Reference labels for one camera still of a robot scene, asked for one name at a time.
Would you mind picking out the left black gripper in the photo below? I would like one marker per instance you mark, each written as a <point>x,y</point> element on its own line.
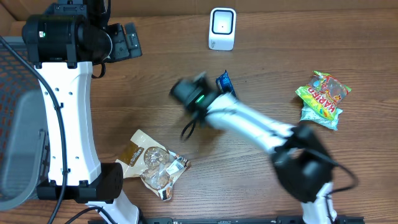
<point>124,48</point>

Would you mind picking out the blue Oreo cookie pack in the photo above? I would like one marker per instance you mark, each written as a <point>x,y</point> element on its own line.
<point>224,84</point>

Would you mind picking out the beige brown cookie bag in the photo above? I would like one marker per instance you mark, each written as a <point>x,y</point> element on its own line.
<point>158,167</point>

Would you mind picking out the mint green wipes pack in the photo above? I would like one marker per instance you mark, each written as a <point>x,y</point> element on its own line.
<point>308,114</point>

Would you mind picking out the Haribo gummy worms bag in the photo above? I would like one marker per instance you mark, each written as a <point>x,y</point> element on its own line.
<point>323,93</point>

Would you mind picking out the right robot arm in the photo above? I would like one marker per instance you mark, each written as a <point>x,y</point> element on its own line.
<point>301,162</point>

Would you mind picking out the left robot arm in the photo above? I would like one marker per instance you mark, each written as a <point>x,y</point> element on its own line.
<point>64,44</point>

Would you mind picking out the white barcode scanner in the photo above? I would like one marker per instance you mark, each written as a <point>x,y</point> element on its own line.
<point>222,29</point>

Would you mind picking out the grey plastic basket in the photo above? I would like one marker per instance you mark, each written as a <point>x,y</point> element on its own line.
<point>24,134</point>

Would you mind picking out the cardboard back wall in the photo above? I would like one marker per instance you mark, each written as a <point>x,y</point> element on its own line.
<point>131,8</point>

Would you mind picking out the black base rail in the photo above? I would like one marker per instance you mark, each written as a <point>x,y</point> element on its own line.
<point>279,220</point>

